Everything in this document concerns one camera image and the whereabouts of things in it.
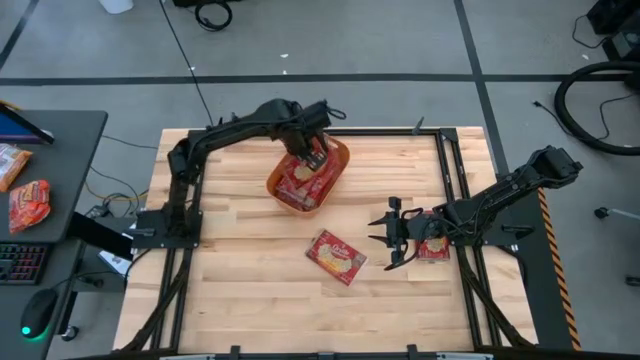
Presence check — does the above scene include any black computer mouse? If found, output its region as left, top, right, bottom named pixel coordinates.
left=19, top=288, right=60, bottom=340

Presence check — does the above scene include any black equipment box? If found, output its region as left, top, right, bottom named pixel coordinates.
left=587, top=0, right=640, bottom=62

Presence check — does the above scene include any orange white snack bag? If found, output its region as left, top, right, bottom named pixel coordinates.
left=0, top=143, right=34, bottom=194

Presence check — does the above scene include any computer monitor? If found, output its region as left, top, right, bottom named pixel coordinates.
left=0, top=99, right=55, bottom=146

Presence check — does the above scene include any black aluminium table frame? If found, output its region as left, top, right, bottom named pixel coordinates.
left=117, top=113, right=539, bottom=360

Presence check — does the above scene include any coiled black cable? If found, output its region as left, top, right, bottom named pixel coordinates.
left=193, top=0, right=234, bottom=32

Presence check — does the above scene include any white paper sheet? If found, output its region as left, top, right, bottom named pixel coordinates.
left=97, top=249, right=132, bottom=277

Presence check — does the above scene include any black office desk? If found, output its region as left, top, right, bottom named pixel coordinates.
left=0, top=109, right=109, bottom=360

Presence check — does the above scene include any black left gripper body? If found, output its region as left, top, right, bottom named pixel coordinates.
left=284, top=101, right=334, bottom=156

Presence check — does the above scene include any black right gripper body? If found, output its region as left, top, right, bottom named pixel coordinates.
left=384, top=196, right=435, bottom=271

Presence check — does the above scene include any thin black cable with plug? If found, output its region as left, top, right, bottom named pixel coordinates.
left=532, top=92, right=636, bottom=142

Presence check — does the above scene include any orange red snack bag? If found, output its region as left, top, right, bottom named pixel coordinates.
left=8, top=179, right=53, bottom=235

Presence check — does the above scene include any orange plastic basket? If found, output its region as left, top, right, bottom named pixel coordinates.
left=265, top=133, right=351, bottom=218

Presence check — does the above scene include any thick black hose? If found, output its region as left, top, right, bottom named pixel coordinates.
left=553, top=60, right=640, bottom=156

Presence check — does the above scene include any grey stand leg with caster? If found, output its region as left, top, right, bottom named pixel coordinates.
left=593, top=206, right=640, bottom=222

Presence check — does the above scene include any black panel with hazard stripes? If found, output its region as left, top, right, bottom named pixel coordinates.
left=494, top=173, right=584, bottom=351

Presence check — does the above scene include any short black floor cable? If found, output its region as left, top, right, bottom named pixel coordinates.
left=101, top=133, right=160, bottom=151

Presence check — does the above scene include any long black floor cable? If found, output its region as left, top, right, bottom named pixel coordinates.
left=158, top=0, right=216, bottom=127

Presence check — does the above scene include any black backlit keyboard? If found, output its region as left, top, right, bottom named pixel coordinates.
left=0, top=242, right=51, bottom=286

